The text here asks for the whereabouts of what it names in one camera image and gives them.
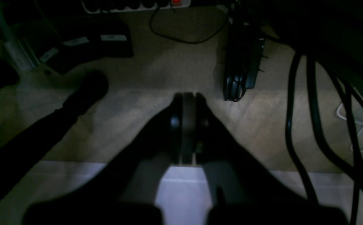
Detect thick black cable bundle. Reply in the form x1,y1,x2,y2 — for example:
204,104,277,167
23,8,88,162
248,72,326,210
285,52,363,225

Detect white power strip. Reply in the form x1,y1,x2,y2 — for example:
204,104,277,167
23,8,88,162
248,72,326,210
80,0,192,14

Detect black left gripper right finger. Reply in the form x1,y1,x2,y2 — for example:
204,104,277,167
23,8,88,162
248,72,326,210
196,93,348,225

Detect white wire frame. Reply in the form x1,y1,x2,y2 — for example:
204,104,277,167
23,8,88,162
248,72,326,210
336,102,363,168

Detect black device on floor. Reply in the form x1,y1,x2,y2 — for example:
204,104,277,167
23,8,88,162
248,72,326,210
223,12,265,102

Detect thin black floor cable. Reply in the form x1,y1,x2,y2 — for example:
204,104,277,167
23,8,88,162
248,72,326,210
149,6,229,44

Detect black boxes with labels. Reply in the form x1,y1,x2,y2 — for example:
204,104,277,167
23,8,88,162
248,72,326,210
20,14,133,74

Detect black round-tipped pole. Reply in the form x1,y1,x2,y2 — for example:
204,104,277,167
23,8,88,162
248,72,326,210
0,71,109,201

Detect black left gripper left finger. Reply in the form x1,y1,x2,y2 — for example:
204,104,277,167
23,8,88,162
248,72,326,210
22,93,182,225

